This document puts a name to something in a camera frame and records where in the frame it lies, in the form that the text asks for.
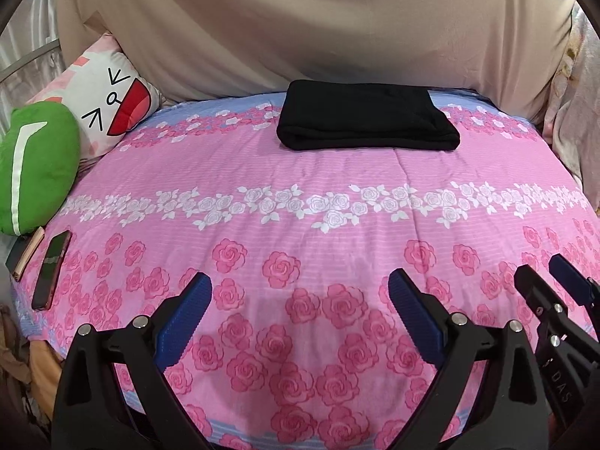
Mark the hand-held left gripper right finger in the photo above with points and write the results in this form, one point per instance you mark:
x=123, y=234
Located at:
x=415, y=309

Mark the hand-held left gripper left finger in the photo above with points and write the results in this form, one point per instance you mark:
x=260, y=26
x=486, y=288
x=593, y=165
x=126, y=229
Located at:
x=183, y=318

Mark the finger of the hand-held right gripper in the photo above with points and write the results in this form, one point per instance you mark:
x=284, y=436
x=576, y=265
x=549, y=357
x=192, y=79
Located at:
x=532, y=286
x=569, y=279

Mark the black pants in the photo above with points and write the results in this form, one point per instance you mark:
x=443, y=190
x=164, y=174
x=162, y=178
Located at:
x=365, y=117

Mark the phone with red case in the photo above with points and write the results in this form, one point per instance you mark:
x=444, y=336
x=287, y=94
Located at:
x=51, y=269

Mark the pink floral bedsheet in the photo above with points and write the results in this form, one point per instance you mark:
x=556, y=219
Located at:
x=300, y=215

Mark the orange cloth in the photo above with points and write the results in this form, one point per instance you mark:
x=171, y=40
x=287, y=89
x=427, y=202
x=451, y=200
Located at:
x=33, y=375

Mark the phone with gold edge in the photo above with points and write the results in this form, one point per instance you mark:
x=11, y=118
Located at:
x=28, y=253

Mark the pale floral blanket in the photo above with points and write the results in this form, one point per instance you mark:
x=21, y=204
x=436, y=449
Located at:
x=574, y=103

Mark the green pillow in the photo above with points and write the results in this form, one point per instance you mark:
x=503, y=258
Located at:
x=40, y=164

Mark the white cartoon face pillow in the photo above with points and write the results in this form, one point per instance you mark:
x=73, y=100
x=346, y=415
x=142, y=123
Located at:
x=108, y=98

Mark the beige cloth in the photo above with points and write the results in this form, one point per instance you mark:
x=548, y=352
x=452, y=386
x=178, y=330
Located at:
x=304, y=23

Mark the metal bed rail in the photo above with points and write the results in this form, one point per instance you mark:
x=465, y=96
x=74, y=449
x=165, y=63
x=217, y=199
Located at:
x=23, y=63

